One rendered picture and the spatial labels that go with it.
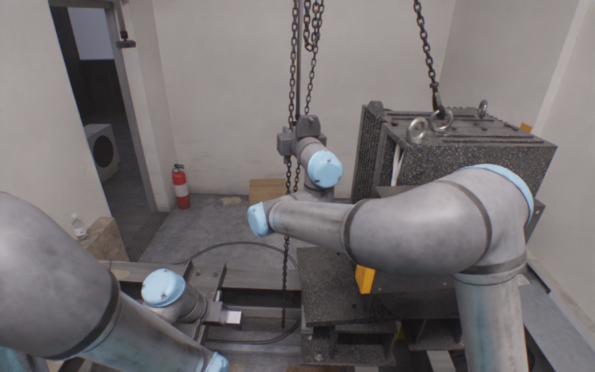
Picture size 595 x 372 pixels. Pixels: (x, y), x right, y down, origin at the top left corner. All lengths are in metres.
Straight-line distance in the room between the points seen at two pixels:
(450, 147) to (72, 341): 0.87
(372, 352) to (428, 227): 1.15
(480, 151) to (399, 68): 2.38
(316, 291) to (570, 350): 1.21
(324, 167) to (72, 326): 0.51
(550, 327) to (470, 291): 1.48
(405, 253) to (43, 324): 0.34
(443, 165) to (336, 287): 0.71
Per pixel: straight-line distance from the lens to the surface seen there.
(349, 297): 1.32
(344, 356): 1.43
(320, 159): 0.66
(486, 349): 0.53
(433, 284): 1.01
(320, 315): 1.25
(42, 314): 0.31
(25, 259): 0.30
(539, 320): 1.95
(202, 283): 1.72
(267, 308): 1.87
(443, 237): 0.36
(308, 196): 0.71
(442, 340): 1.60
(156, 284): 0.66
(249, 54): 3.17
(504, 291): 0.49
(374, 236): 0.37
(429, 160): 0.90
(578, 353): 1.92
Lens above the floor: 1.89
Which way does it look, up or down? 29 degrees down
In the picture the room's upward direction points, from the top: 2 degrees clockwise
